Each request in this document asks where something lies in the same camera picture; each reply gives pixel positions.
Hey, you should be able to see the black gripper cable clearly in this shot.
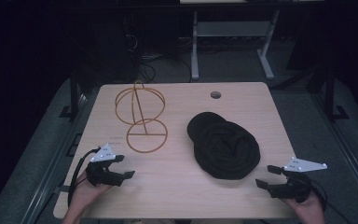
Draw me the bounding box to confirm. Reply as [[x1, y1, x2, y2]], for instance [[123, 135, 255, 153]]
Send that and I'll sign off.
[[309, 178, 352, 224], [67, 147, 102, 208]]

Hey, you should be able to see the grey metal desk frame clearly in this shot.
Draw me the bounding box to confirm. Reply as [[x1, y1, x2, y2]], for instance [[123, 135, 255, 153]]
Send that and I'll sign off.
[[190, 8, 282, 81]]

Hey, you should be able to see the black hat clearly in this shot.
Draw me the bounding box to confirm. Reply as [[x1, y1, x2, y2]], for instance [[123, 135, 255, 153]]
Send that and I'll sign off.
[[186, 111, 262, 181]]

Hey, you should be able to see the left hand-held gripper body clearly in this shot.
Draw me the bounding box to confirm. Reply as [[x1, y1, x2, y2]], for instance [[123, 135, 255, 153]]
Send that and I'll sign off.
[[86, 143, 122, 188]]

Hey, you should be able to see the black metal stand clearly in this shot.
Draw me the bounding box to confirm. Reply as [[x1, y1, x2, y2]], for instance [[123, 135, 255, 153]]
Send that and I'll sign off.
[[323, 59, 351, 121], [59, 66, 87, 120]]

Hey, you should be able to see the bundle of floor cables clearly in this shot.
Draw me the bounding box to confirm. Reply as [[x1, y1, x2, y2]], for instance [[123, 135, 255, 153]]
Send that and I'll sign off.
[[124, 18, 194, 84]]

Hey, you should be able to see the person's right hand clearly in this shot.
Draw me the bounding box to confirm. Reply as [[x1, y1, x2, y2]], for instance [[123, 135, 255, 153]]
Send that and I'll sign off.
[[282, 189, 326, 224]]

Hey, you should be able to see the gold wire hat stand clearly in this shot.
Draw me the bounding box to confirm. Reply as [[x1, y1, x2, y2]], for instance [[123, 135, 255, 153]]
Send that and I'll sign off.
[[115, 79, 169, 154]]

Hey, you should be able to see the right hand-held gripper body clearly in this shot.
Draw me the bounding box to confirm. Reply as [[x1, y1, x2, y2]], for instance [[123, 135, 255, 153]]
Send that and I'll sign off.
[[271, 157, 328, 203]]

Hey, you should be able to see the person's left hand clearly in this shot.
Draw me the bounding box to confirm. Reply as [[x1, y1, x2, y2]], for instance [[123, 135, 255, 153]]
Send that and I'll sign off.
[[69, 171, 114, 217]]

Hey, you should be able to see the metal side rail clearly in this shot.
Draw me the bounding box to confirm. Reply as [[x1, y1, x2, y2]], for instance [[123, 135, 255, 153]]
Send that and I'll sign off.
[[20, 88, 102, 224], [309, 91, 358, 216]]

